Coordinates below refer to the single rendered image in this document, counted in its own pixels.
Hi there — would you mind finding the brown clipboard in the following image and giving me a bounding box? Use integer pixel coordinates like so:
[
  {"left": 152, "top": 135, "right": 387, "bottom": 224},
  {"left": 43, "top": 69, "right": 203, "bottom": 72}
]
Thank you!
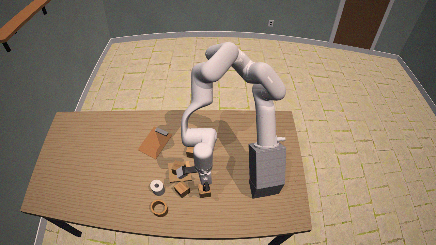
[{"left": 138, "top": 127, "right": 172, "bottom": 159}]

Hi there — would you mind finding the dark brown open cylinder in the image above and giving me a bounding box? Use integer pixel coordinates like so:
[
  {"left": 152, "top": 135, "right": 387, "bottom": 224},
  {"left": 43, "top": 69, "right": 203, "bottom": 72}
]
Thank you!
[{"left": 151, "top": 200, "right": 168, "bottom": 217}]

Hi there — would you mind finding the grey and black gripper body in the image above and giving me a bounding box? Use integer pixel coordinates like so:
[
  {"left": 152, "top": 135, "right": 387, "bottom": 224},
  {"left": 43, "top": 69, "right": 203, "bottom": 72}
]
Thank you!
[{"left": 196, "top": 170, "right": 212, "bottom": 185}]

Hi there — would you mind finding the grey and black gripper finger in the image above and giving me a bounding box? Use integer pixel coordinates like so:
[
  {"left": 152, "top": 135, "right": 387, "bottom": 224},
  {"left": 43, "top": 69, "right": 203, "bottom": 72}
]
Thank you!
[{"left": 203, "top": 182, "right": 210, "bottom": 192}]

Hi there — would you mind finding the grey cylinder with white top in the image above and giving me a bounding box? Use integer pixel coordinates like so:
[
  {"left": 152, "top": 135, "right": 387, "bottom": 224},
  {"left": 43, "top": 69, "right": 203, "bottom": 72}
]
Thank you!
[{"left": 150, "top": 180, "right": 165, "bottom": 196}]

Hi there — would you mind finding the brown cube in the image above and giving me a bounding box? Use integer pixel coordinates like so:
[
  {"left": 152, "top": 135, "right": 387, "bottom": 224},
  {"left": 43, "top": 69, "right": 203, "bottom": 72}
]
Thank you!
[
  {"left": 172, "top": 160, "right": 186, "bottom": 175},
  {"left": 198, "top": 184, "right": 211, "bottom": 198},
  {"left": 174, "top": 181, "right": 190, "bottom": 198},
  {"left": 186, "top": 147, "right": 194, "bottom": 158}
]

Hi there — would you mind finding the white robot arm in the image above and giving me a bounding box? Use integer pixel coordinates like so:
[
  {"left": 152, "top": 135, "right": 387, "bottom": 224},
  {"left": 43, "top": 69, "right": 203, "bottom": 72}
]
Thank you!
[{"left": 176, "top": 42, "right": 286, "bottom": 179}]

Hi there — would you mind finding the tan square wooden board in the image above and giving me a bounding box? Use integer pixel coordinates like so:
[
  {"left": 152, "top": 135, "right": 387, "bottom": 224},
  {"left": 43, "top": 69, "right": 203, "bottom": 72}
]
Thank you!
[{"left": 168, "top": 161, "right": 192, "bottom": 183}]

